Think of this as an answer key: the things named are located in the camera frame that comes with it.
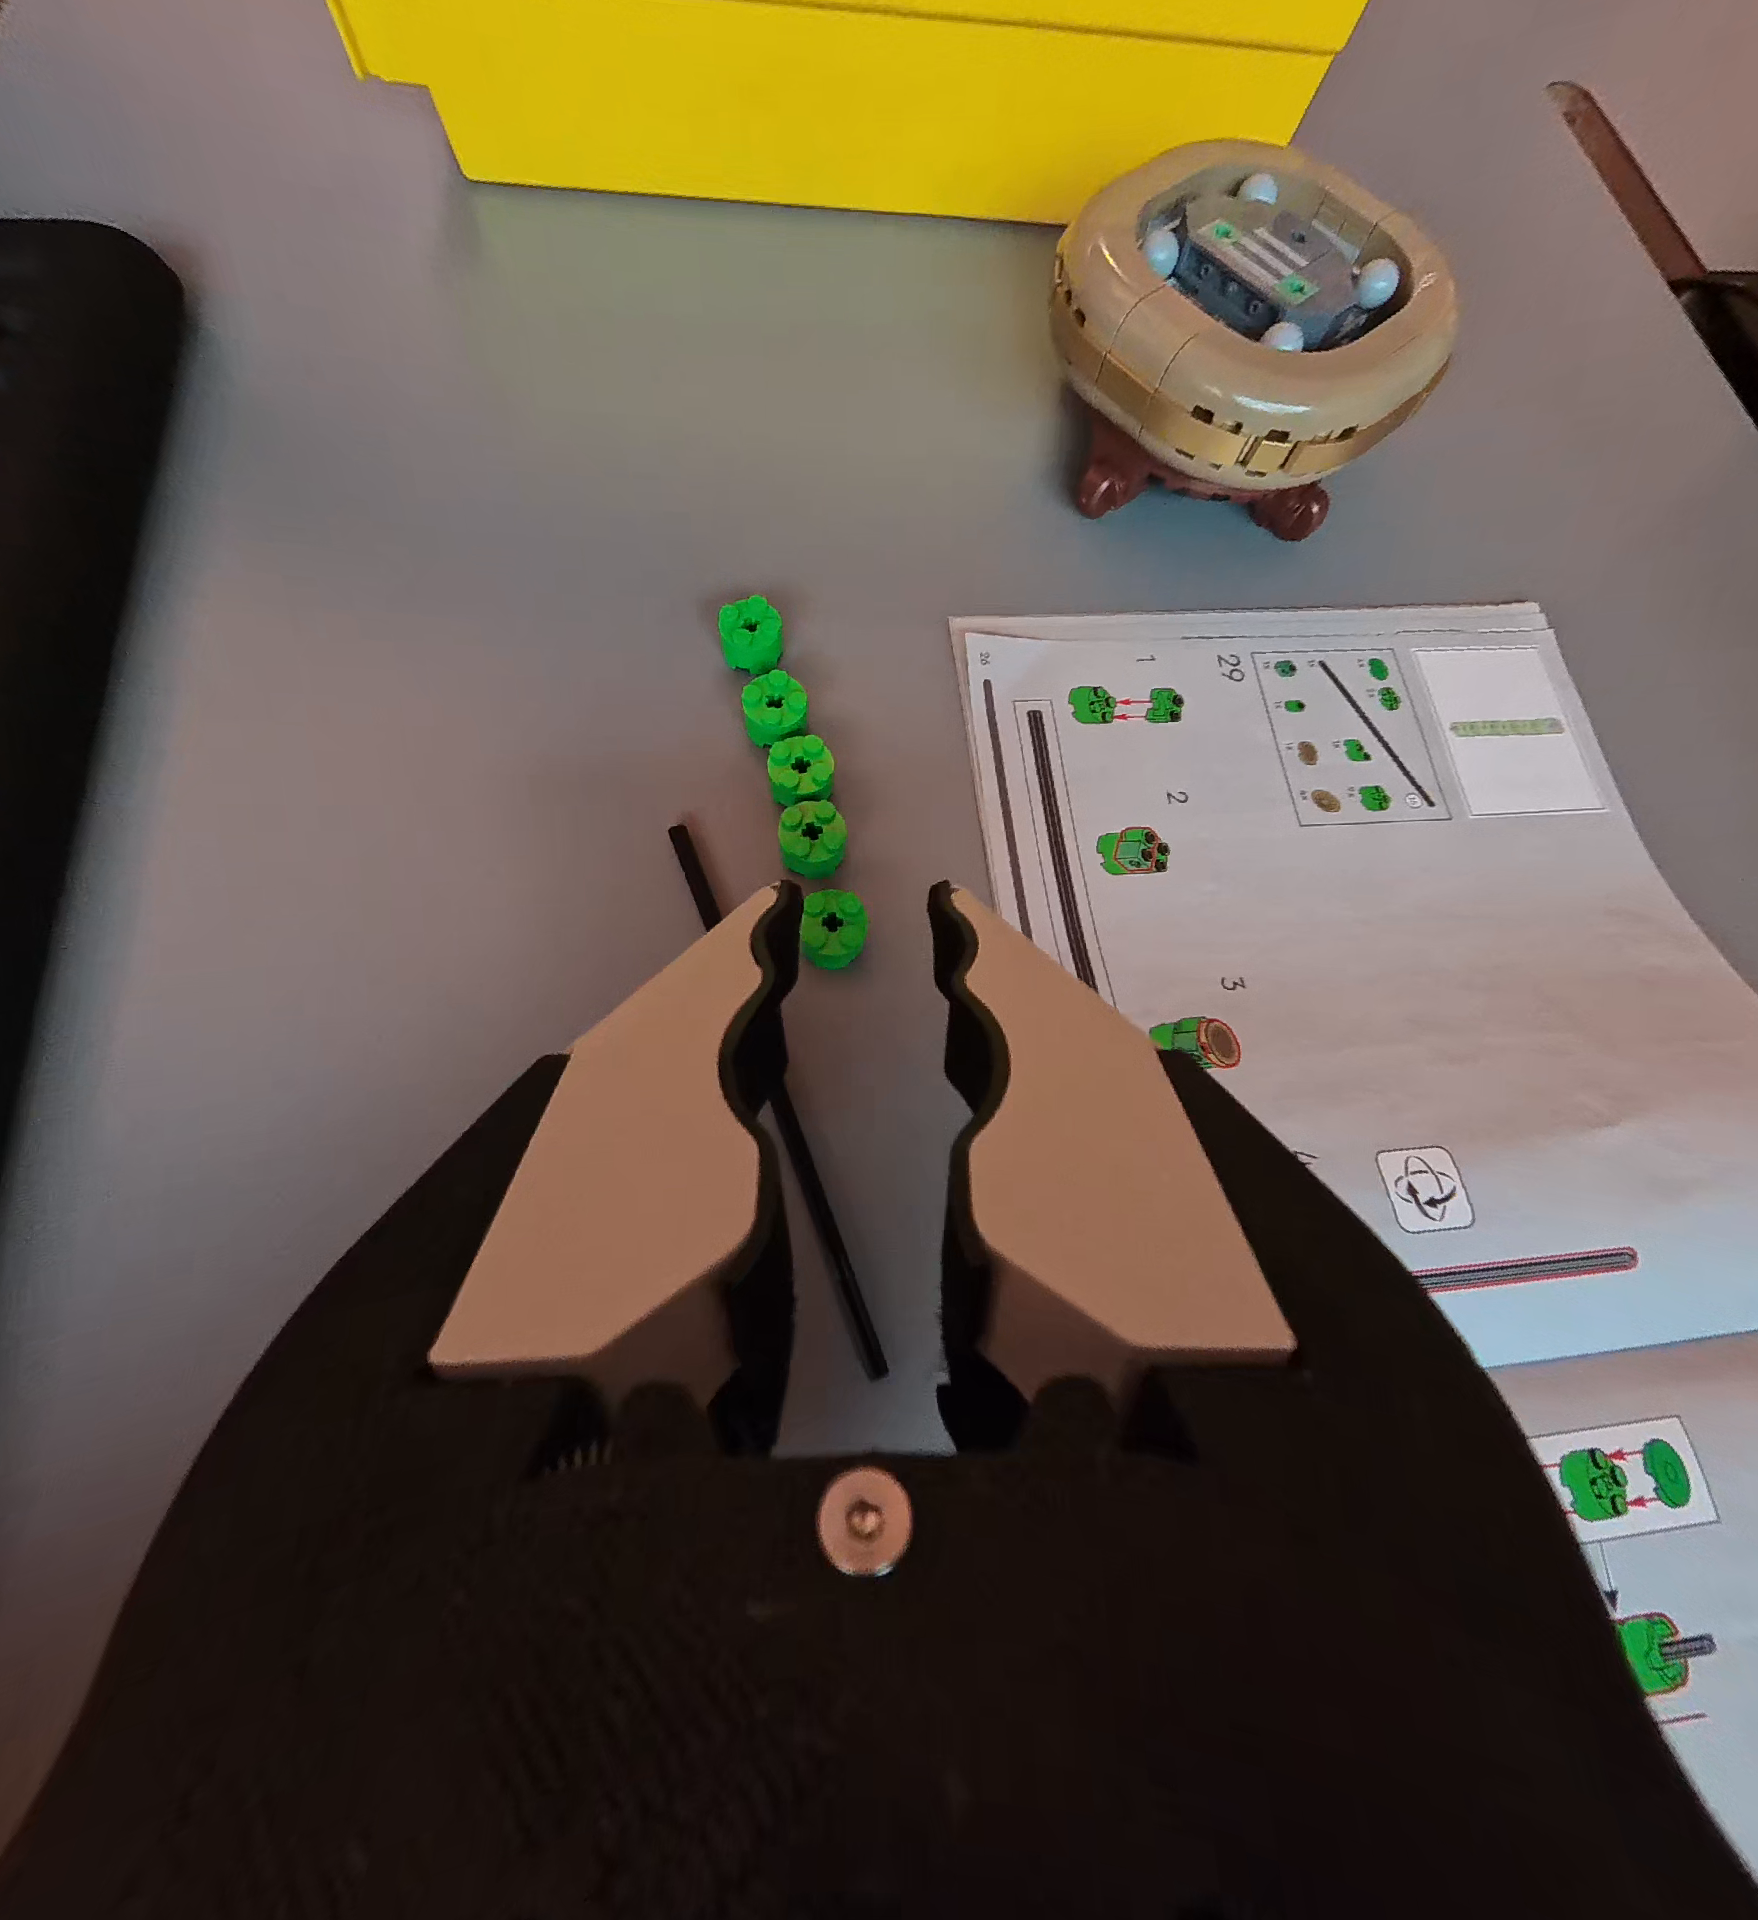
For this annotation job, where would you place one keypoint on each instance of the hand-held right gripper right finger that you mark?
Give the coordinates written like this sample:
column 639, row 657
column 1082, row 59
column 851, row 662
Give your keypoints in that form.
column 1119, row 1200

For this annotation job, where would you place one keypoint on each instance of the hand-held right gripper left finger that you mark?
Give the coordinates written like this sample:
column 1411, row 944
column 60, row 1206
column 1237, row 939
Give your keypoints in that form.
column 609, row 1200

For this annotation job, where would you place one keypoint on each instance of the black axle rod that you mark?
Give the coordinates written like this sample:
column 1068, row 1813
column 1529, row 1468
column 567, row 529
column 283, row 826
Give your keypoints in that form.
column 835, row 1244

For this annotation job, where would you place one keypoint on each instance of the instruction booklet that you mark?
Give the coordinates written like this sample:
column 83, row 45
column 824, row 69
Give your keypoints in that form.
column 1419, row 974

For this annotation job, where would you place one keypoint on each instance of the yellow plastic bin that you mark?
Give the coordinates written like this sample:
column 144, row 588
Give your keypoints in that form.
column 818, row 105

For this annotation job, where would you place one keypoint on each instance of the grey desk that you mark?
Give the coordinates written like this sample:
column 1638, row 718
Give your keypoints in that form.
column 444, row 601

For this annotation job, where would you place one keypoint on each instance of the black dotted mat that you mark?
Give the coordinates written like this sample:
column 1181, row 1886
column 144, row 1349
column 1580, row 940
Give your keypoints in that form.
column 24, row 751

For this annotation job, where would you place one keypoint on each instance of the tan brick-built pot model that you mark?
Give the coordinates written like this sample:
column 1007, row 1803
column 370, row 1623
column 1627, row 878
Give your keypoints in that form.
column 1119, row 375

